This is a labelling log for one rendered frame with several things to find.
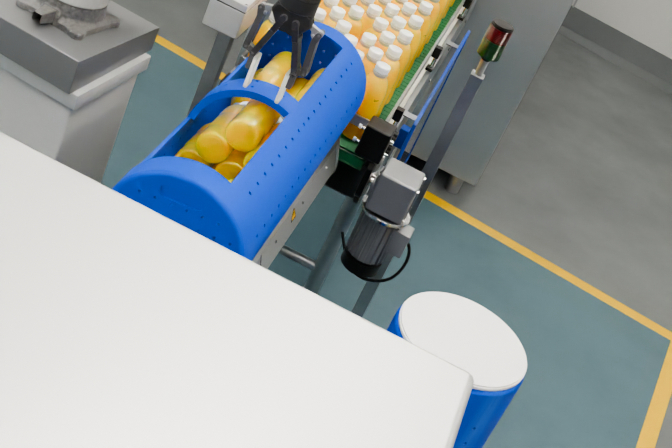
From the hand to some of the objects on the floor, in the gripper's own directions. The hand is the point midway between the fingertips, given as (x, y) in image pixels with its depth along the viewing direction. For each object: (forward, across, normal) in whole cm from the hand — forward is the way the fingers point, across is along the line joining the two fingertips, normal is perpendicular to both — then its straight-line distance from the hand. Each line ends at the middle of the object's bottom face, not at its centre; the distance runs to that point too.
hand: (267, 80), depth 243 cm
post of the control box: (+132, -30, +85) cm, 160 cm away
